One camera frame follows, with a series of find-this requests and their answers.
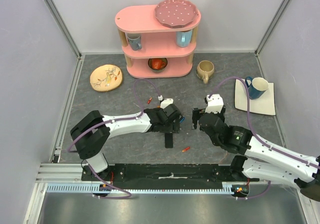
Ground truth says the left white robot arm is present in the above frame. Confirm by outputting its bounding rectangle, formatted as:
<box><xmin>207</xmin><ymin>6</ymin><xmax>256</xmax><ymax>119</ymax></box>
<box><xmin>70</xmin><ymin>103</ymin><xmax>184</xmax><ymax>181</ymax></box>

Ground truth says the white square plate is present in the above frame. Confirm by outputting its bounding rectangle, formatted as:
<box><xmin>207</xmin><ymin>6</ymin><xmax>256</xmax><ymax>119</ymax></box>
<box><xmin>234</xmin><ymin>79</ymin><xmax>276</xmax><ymax>116</ymax></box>

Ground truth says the beige ceramic mug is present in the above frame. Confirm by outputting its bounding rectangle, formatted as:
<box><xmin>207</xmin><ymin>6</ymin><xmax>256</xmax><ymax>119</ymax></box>
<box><xmin>196</xmin><ymin>60</ymin><xmax>215</xmax><ymax>84</ymax></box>

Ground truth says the red cup in bowl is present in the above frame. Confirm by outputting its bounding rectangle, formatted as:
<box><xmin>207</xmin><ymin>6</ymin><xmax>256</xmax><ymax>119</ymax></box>
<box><xmin>151</xmin><ymin>58</ymin><xmax>167</xmax><ymax>70</ymax></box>

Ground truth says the dark blue mug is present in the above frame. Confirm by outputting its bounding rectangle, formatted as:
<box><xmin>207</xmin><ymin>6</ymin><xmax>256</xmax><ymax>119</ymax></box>
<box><xmin>244</xmin><ymin>76</ymin><xmax>269</xmax><ymax>100</ymax></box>

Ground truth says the pink three-tier shelf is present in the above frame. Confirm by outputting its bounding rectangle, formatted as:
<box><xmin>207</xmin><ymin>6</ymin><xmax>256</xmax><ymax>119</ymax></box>
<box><xmin>115</xmin><ymin>5</ymin><xmax>201</xmax><ymax>79</ymax></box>

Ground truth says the yellow bird painted plate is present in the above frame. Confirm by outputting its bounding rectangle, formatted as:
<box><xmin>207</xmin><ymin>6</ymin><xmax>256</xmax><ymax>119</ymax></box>
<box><xmin>89</xmin><ymin>64</ymin><xmax>123</xmax><ymax>92</ymax></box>

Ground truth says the light blue mug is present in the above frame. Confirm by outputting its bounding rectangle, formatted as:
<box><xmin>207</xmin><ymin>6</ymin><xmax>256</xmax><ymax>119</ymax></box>
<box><xmin>176</xmin><ymin>29</ymin><xmax>193</xmax><ymax>48</ymax></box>

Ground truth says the grey mug on shelf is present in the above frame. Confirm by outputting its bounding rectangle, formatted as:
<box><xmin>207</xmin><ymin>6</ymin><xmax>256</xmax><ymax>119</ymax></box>
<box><xmin>126</xmin><ymin>33</ymin><xmax>142</xmax><ymax>51</ymax></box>

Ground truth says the pink dotted plate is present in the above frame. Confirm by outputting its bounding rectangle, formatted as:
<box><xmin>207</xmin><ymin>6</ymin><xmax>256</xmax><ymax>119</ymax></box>
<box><xmin>154</xmin><ymin>0</ymin><xmax>199</xmax><ymax>29</ymax></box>

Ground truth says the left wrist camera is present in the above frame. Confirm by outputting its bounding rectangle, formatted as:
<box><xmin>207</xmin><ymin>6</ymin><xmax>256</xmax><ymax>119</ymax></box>
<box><xmin>158</xmin><ymin>95</ymin><xmax>174</xmax><ymax>109</ymax></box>

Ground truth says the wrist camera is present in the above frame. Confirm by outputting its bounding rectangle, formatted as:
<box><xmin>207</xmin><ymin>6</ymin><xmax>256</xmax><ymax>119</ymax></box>
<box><xmin>158</xmin><ymin>95</ymin><xmax>174</xmax><ymax>109</ymax></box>
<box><xmin>205</xmin><ymin>94</ymin><xmax>224</xmax><ymax>114</ymax></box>

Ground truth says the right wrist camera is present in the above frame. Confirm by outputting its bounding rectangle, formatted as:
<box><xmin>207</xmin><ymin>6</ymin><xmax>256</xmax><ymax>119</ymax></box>
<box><xmin>205</xmin><ymin>94</ymin><xmax>224</xmax><ymax>114</ymax></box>

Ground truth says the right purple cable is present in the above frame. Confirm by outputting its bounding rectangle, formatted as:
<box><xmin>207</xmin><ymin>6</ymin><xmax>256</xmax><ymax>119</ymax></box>
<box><xmin>209</xmin><ymin>76</ymin><xmax>320</xmax><ymax>200</ymax></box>

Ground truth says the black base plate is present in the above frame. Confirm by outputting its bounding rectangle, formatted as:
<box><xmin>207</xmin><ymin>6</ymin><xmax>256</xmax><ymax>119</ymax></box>
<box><xmin>97</xmin><ymin>163</ymin><xmax>249</xmax><ymax>182</ymax></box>

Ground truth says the light blue cable duct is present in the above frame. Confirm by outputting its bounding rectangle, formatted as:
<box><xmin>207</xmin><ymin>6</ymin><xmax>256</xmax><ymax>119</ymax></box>
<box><xmin>46</xmin><ymin>183</ymin><xmax>234</xmax><ymax>195</ymax></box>

